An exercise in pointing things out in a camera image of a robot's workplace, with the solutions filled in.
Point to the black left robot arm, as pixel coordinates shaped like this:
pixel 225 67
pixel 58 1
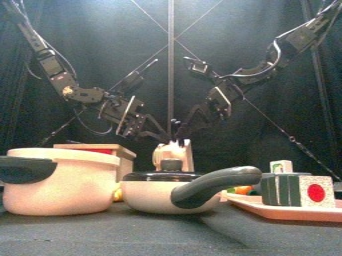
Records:
pixel 55 68

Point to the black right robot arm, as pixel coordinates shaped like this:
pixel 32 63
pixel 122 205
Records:
pixel 292 40

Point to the cream wooden knife block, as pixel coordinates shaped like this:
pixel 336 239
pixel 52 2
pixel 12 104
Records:
pixel 175 153

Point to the wooden box with red panel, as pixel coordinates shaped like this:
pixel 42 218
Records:
pixel 121 156

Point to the black pan lid with knob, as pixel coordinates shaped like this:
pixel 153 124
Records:
pixel 171 175

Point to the yellow toy food piece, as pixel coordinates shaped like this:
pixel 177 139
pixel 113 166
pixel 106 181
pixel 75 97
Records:
pixel 118 195

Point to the green toy food piece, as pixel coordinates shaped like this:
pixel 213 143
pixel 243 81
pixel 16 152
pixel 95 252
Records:
pixel 231 190

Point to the small white green sushi piece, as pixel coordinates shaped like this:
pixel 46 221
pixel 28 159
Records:
pixel 281 166

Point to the orange toy food piece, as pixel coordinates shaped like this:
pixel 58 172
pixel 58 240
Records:
pixel 243 190

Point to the large cream toy pot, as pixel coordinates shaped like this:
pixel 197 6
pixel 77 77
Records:
pixel 62 181

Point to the toy sushi roll red centre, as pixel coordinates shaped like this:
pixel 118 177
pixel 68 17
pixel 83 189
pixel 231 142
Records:
pixel 298 191

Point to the pink wooden tray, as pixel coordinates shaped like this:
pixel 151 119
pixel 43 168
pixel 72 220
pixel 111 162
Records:
pixel 285 211

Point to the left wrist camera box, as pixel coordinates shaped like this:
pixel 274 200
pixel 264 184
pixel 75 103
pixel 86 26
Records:
pixel 133 81

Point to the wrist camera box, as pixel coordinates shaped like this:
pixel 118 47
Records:
pixel 133 81
pixel 198 66

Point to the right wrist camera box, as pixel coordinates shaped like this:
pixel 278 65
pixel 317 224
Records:
pixel 198 66

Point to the vertical metal frame pole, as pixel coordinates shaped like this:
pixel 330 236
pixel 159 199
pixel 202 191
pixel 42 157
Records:
pixel 171 50

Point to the slanted metal frame pole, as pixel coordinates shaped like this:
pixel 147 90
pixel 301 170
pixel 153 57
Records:
pixel 318 83

